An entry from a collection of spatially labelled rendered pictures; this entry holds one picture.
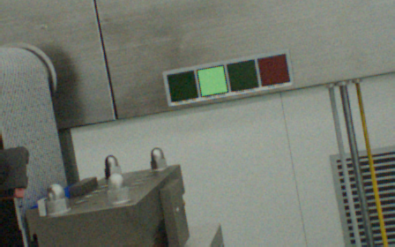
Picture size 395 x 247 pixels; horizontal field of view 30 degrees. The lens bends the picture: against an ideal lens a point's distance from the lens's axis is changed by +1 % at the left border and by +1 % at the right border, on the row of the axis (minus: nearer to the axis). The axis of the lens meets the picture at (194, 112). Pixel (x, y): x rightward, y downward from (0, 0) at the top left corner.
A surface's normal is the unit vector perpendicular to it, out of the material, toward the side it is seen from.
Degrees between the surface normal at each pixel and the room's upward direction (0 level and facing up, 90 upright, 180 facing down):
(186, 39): 90
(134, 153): 90
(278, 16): 90
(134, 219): 90
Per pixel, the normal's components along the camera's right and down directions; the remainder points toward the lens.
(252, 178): -0.15, 0.08
